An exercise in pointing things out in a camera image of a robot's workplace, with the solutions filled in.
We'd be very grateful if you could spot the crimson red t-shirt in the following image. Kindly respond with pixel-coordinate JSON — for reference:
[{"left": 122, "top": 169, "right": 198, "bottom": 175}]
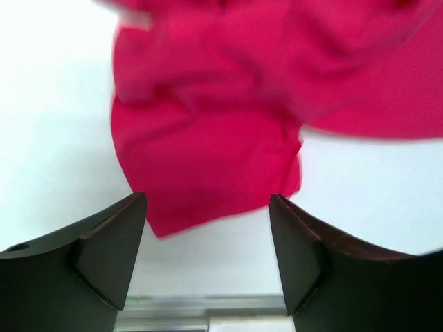
[{"left": 111, "top": 1, "right": 442, "bottom": 238}]

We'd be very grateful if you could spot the aluminium table edge rail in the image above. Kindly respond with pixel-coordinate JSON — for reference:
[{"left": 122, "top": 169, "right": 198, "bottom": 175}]
[{"left": 114, "top": 295, "right": 295, "bottom": 331}]

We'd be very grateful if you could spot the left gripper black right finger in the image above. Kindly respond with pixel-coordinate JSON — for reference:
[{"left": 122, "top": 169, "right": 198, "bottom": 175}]
[{"left": 269, "top": 194, "right": 442, "bottom": 332}]

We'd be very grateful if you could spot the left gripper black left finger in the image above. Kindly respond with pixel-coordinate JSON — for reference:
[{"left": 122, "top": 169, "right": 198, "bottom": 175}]
[{"left": 1, "top": 193, "right": 147, "bottom": 332}]

